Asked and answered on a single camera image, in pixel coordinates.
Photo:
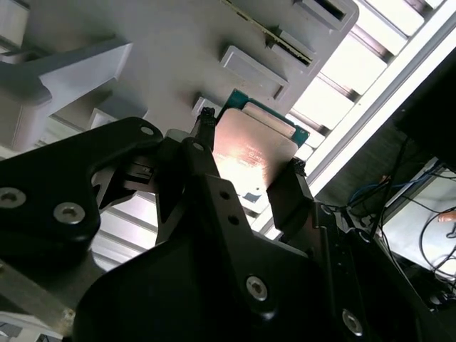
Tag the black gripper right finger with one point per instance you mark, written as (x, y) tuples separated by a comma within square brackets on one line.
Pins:
[(292, 206)]

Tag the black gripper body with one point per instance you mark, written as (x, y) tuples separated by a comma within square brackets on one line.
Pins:
[(178, 303)]

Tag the silver CPU green board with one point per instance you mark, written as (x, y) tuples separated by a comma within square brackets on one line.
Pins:
[(249, 149)]

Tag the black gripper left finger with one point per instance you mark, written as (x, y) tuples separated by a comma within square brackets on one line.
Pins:
[(46, 192)]

